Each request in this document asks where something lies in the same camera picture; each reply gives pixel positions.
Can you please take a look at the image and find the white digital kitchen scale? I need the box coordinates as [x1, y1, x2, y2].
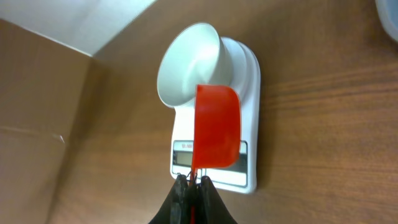
[170, 37, 261, 194]

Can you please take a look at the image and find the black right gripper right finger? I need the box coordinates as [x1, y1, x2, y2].
[195, 176, 237, 224]

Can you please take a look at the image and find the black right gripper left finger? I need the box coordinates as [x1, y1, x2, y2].
[149, 174, 190, 224]

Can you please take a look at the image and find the orange measuring scoop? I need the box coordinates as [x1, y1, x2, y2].
[190, 85, 241, 223]

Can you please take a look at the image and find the white bowl on scale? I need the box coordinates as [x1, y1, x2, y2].
[157, 22, 233, 108]

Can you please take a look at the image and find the clear plastic bean container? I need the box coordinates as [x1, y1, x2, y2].
[375, 0, 397, 42]

